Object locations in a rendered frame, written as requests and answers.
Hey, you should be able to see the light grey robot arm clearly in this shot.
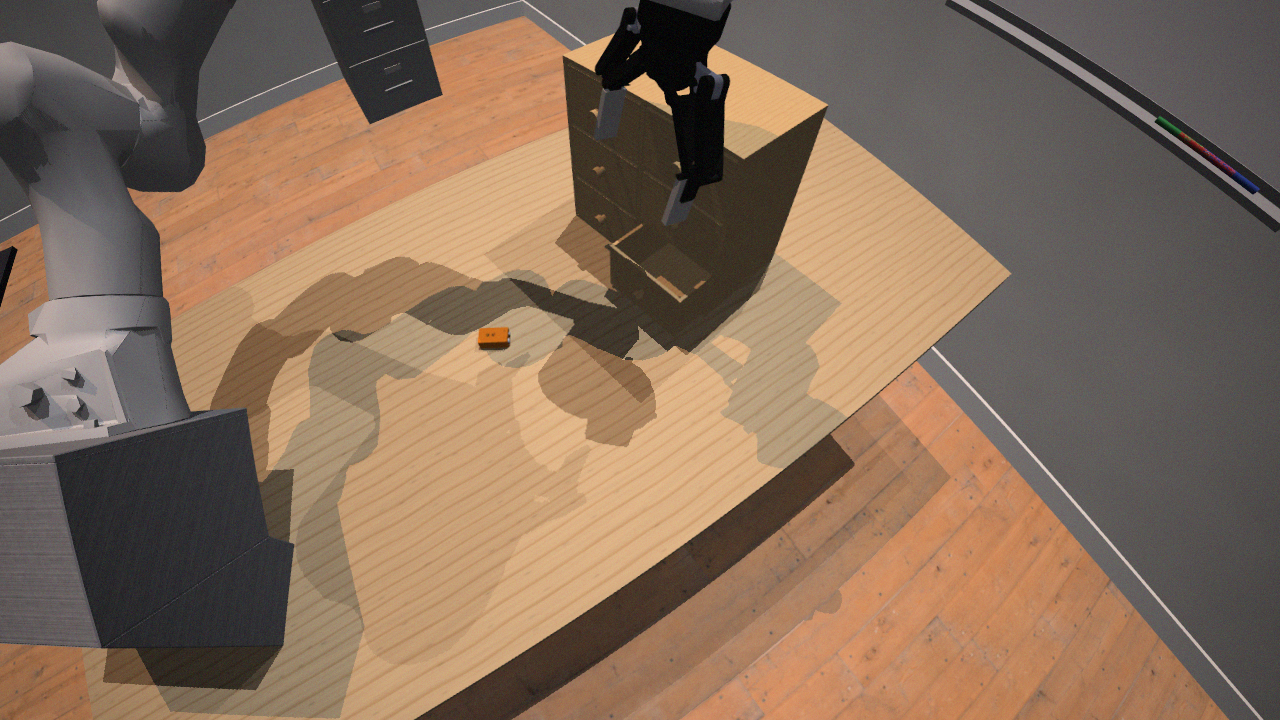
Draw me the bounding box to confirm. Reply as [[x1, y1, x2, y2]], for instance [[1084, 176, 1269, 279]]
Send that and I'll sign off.
[[0, 0, 236, 450]]

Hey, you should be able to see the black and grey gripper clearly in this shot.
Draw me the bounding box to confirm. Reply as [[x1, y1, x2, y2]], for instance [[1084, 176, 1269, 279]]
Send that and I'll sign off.
[[594, 0, 731, 225]]

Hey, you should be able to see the small brown wooden chest of drawers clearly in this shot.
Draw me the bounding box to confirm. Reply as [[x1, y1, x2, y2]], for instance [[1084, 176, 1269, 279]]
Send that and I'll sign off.
[[563, 35, 828, 318]]

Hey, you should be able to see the orange-brown 9v battery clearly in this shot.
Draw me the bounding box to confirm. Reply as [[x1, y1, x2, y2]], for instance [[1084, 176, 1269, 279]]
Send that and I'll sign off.
[[477, 327, 511, 348]]

